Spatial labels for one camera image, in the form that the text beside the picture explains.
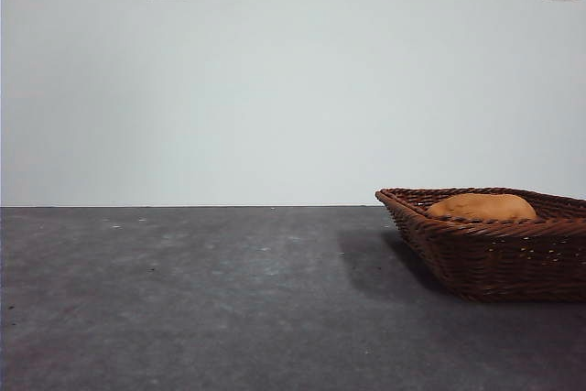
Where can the brown potato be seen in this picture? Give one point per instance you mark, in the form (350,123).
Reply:
(480,208)

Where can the brown wicker basket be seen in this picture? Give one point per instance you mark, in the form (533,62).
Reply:
(503,263)

